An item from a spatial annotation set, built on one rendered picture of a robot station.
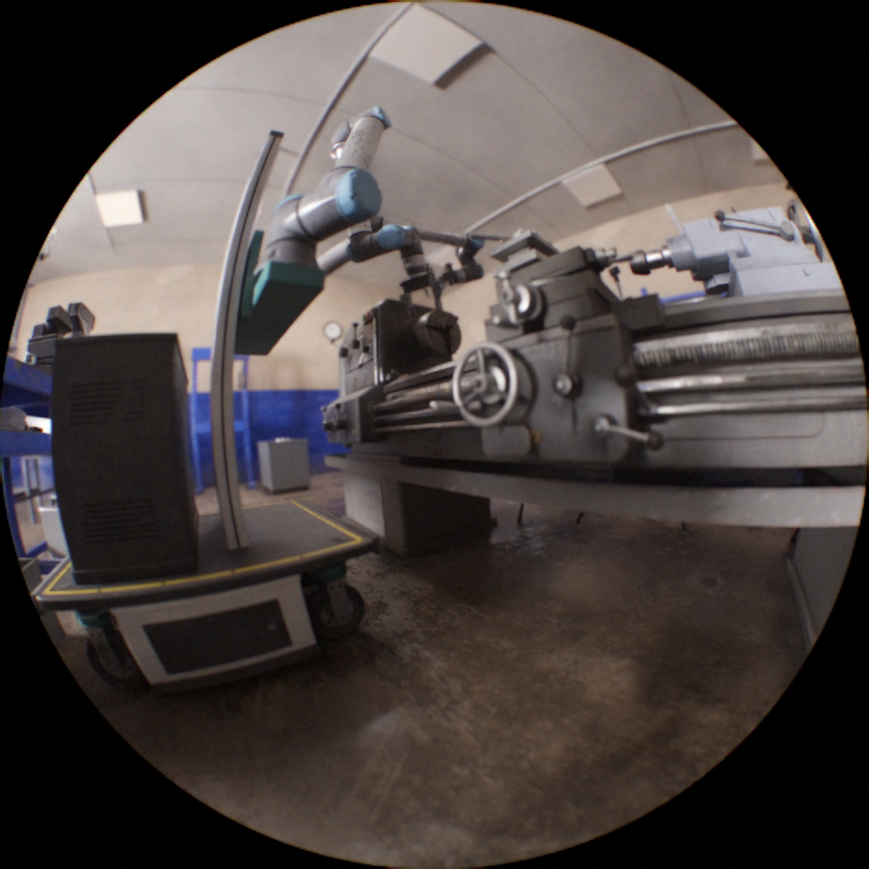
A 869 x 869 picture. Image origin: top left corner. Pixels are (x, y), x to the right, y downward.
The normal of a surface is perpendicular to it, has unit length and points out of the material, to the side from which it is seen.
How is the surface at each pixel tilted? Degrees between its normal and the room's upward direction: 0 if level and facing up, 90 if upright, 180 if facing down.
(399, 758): 0
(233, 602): 90
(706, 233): 86
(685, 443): 90
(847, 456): 90
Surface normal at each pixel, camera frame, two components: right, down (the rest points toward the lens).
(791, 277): -0.78, 0.07
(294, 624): 0.69, -0.03
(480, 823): -0.07, -1.00
